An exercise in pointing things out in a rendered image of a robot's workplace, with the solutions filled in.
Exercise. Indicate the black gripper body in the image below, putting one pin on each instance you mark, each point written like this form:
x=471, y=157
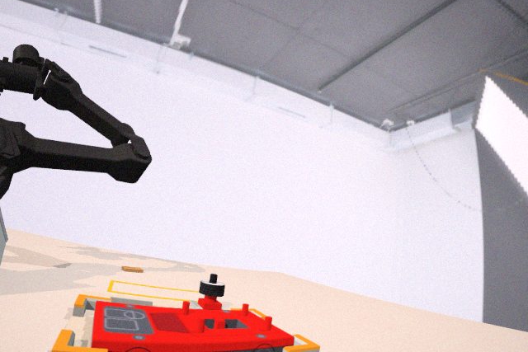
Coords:
x=6, y=69

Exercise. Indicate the small wooden block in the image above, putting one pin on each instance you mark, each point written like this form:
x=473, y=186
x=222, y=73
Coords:
x=131, y=269

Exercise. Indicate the black and white toy wheel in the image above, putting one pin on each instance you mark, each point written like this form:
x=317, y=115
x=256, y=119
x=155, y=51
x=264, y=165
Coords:
x=209, y=289

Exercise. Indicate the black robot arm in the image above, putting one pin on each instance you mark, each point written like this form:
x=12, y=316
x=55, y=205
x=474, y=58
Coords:
x=20, y=150

